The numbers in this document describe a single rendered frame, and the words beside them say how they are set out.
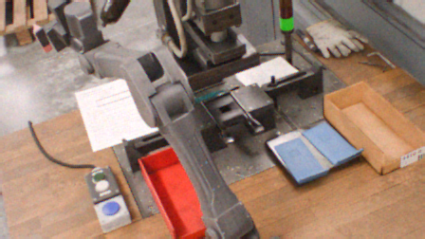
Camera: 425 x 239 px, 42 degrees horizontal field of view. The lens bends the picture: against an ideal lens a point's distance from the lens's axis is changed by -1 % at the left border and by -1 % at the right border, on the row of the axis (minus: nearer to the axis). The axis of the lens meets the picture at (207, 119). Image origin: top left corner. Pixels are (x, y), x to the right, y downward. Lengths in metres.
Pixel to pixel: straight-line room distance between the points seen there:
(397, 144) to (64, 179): 0.82
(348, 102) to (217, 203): 0.58
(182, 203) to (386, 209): 0.45
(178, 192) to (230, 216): 0.30
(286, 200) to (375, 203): 0.19
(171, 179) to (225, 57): 0.32
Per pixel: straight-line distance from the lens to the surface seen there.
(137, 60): 1.04
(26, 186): 1.50
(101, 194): 1.35
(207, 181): 1.04
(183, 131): 1.02
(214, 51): 1.26
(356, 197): 1.29
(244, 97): 1.44
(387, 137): 1.43
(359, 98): 1.52
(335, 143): 1.38
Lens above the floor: 1.85
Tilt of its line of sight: 39 degrees down
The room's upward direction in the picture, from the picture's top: 10 degrees counter-clockwise
